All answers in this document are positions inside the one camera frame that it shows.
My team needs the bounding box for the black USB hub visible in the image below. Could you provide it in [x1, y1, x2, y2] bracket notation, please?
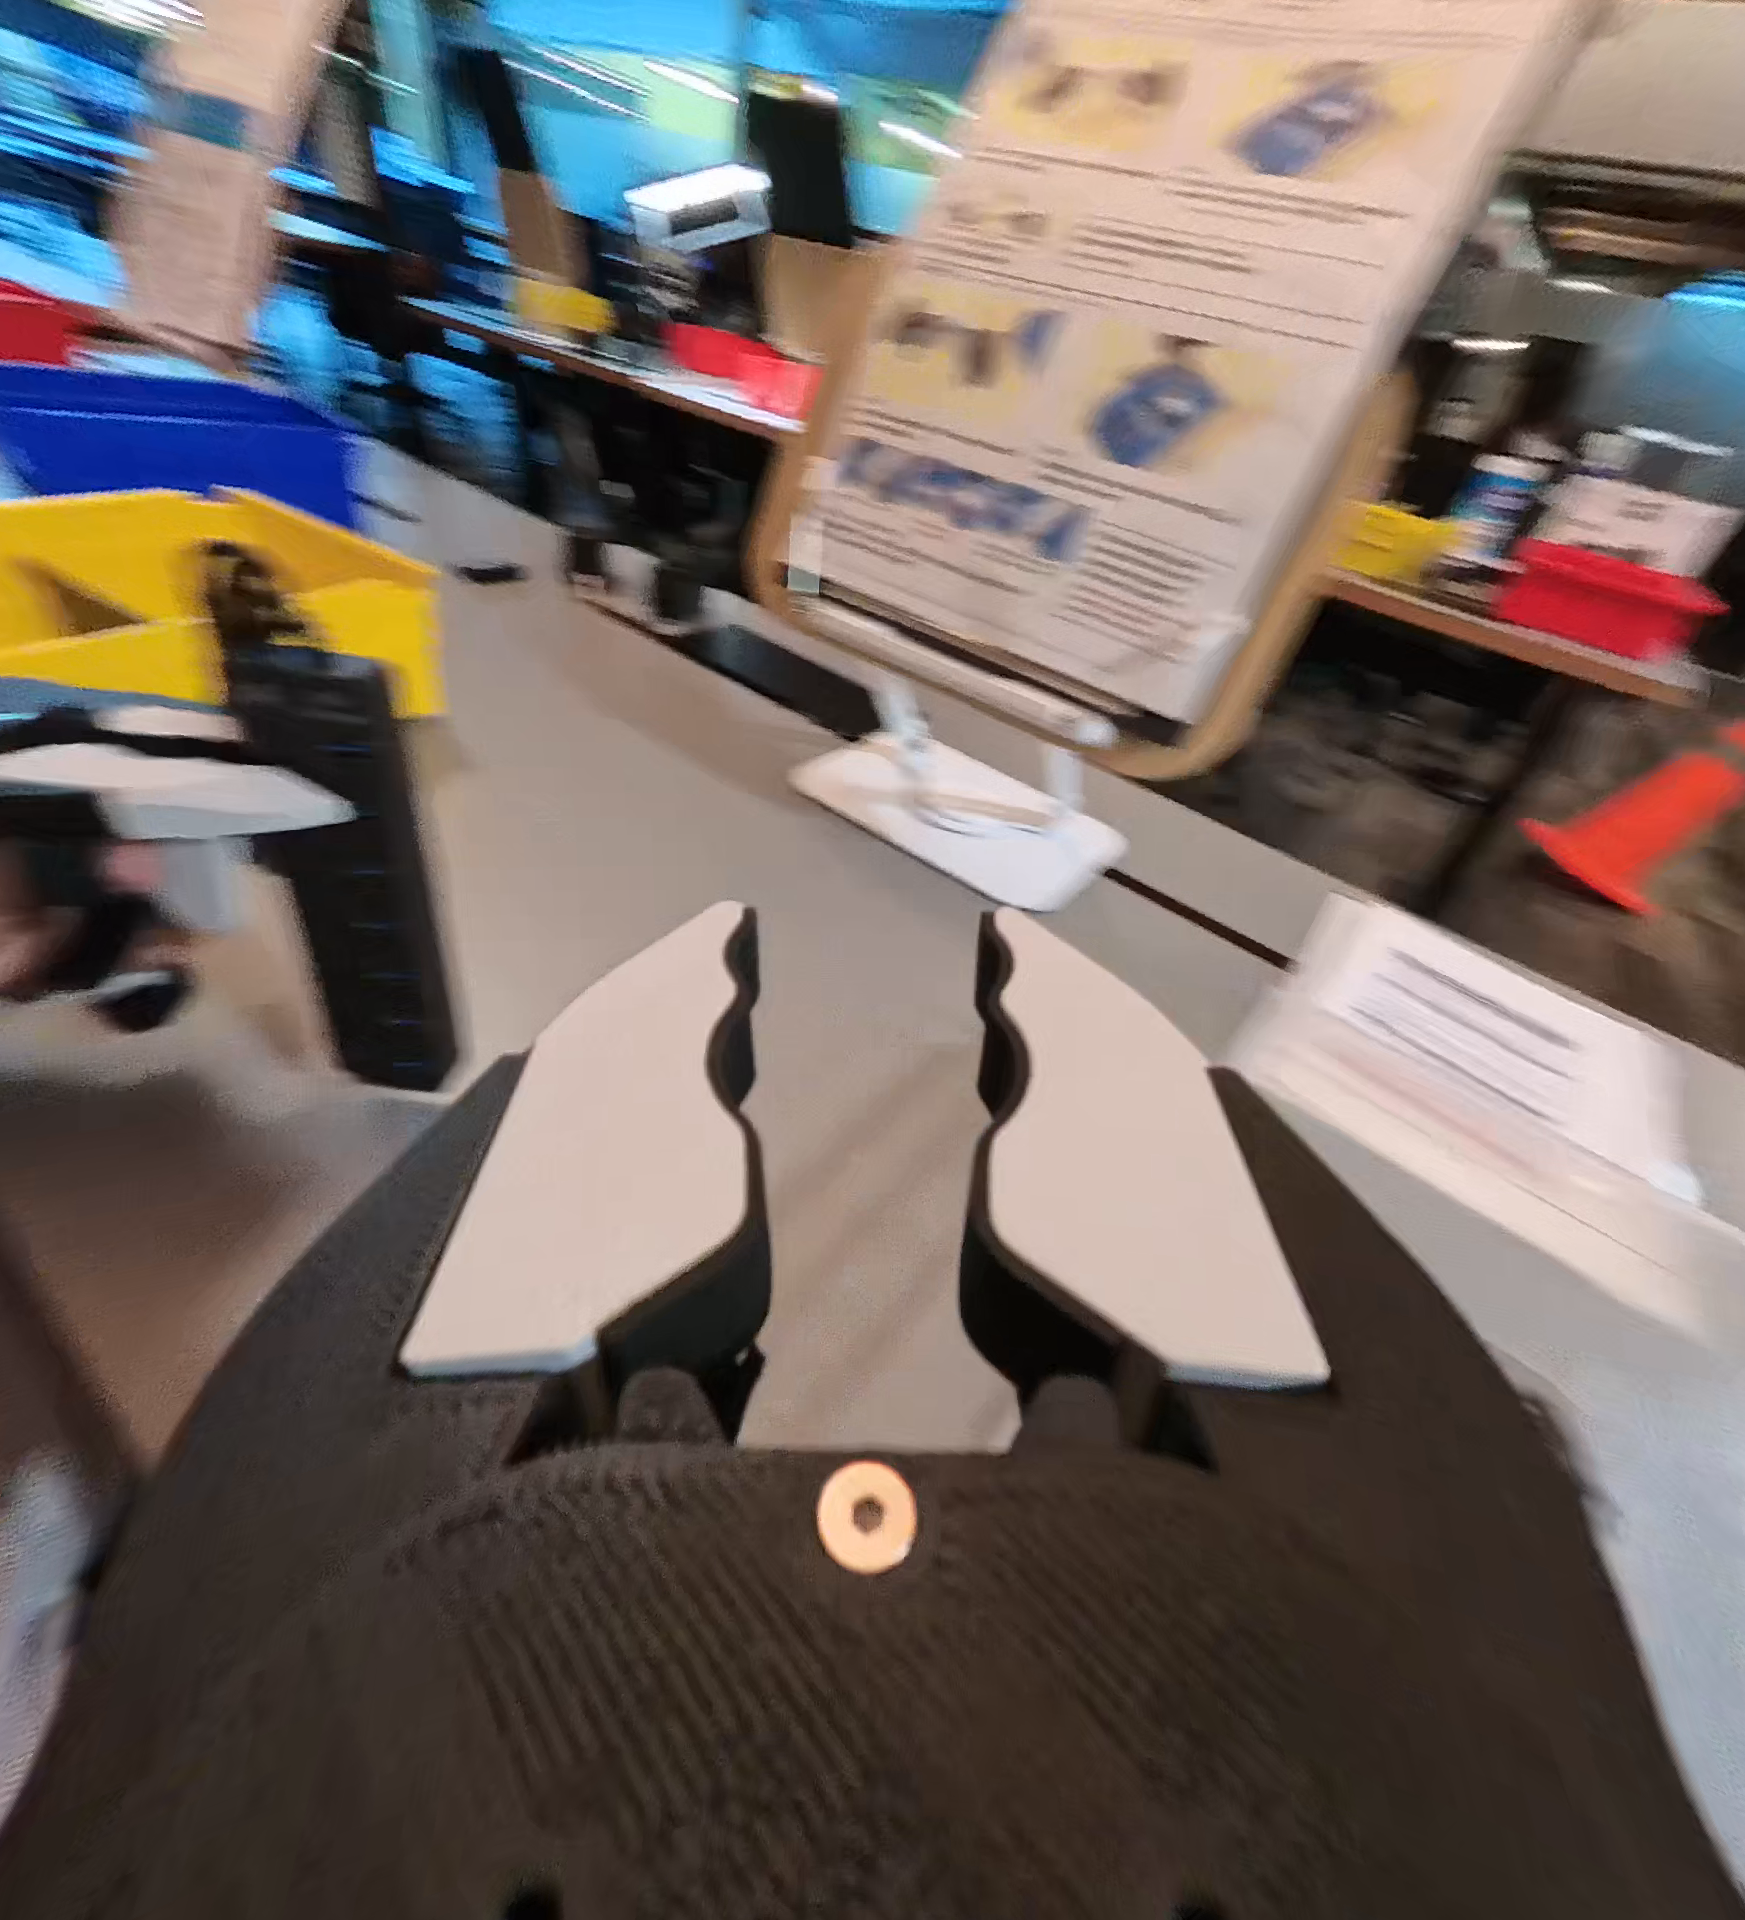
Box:
[219, 600, 460, 1095]

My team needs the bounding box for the white box device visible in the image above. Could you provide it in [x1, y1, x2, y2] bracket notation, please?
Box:
[623, 165, 778, 251]

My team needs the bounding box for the long background work table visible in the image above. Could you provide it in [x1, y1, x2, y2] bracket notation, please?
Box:
[406, 291, 1716, 709]

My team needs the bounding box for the printed paper sheet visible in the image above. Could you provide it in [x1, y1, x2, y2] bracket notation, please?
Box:
[1232, 894, 1709, 1209]

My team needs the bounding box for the instruction sheet board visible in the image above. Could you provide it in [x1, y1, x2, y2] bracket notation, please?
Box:
[745, 0, 1625, 782]

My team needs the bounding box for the yellow plastic bin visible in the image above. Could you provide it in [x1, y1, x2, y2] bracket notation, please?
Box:
[0, 487, 446, 726]

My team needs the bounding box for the brown cardboard panel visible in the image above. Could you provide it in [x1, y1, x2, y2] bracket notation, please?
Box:
[116, 0, 353, 372]

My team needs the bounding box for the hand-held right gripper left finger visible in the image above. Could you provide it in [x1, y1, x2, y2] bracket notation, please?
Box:
[394, 902, 777, 1380]

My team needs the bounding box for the white board stand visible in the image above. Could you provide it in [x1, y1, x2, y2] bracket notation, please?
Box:
[789, 681, 1131, 915]

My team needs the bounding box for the flat black desk item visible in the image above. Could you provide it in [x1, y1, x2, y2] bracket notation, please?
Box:
[677, 622, 877, 741]

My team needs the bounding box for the blue plastic bin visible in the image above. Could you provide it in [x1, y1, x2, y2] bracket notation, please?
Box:
[0, 360, 365, 532]

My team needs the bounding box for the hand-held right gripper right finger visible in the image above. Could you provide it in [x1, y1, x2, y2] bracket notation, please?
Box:
[959, 905, 1335, 1387]

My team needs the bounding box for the black hub cable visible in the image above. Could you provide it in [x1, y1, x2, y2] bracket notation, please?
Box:
[197, 538, 313, 650]

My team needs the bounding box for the orange traffic cone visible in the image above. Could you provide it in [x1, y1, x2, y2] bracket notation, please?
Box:
[1521, 718, 1745, 921]

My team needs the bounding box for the grey desk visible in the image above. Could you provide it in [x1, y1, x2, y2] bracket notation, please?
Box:
[0, 435, 1745, 1920]

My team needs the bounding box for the small yellow bin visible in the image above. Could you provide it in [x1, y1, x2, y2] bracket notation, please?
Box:
[1335, 504, 1462, 590]

